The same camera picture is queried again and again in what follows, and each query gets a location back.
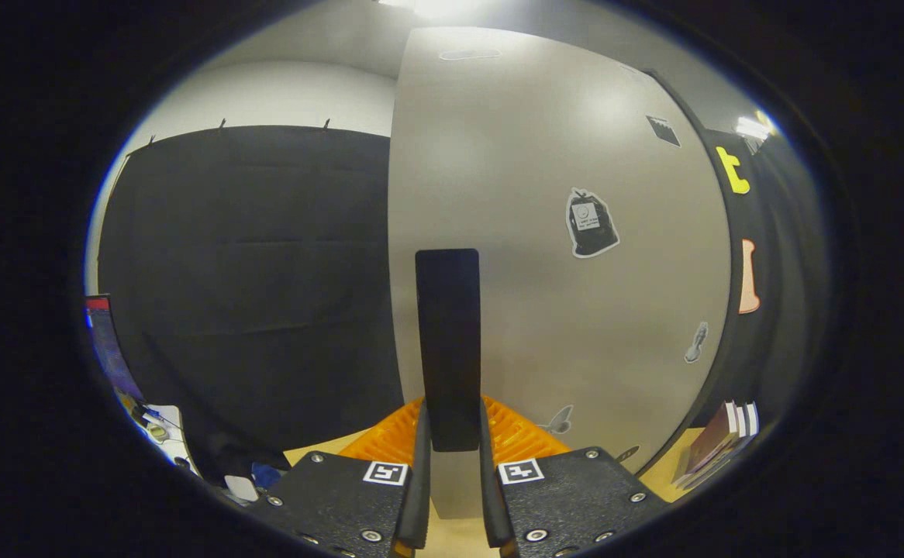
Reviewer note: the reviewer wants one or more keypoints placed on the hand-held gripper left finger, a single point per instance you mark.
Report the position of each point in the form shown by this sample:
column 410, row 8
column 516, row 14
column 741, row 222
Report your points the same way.
column 421, row 496

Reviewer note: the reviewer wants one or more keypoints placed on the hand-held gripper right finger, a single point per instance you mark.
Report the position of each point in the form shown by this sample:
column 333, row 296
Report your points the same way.
column 491, row 496

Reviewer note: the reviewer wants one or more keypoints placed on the beige cabinet door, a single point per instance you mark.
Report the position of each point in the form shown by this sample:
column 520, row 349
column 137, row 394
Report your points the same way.
column 545, row 310

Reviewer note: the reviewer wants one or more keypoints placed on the maroon covered book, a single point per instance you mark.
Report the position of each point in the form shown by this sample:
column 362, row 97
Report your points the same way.
column 704, row 446

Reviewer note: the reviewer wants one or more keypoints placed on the white desk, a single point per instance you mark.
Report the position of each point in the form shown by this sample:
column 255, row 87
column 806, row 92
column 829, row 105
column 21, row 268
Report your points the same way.
column 173, row 449

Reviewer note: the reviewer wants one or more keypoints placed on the beige covered book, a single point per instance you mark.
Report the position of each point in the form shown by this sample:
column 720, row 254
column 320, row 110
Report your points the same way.
column 740, row 422

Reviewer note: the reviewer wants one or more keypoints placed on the black backdrop cloth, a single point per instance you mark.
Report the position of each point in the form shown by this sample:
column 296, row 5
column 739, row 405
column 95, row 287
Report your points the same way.
column 250, row 294

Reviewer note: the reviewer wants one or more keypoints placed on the blue-grey covered book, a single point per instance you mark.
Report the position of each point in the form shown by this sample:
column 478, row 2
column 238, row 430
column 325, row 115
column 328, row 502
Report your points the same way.
column 752, row 417

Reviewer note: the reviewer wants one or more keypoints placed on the computer monitor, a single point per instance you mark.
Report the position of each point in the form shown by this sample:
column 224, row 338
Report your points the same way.
column 107, row 349

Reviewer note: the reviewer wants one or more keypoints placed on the ceiling light panel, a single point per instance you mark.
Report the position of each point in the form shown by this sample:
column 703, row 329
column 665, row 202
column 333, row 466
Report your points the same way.
column 436, row 6
column 752, row 128

